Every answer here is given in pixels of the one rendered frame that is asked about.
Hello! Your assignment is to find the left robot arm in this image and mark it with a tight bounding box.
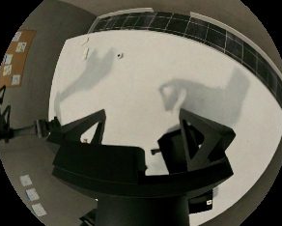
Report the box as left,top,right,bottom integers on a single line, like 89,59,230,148
0,116,61,144

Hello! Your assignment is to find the black bolt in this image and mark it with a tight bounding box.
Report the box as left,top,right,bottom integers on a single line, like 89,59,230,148
151,149,160,155

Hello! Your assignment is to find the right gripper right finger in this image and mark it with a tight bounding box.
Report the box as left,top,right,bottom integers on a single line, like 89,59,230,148
179,108,236,171

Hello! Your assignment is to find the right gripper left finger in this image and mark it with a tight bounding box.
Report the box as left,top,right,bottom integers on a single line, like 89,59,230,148
49,109,106,144

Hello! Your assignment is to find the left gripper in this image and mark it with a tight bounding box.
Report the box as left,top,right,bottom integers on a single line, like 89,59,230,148
0,85,11,133

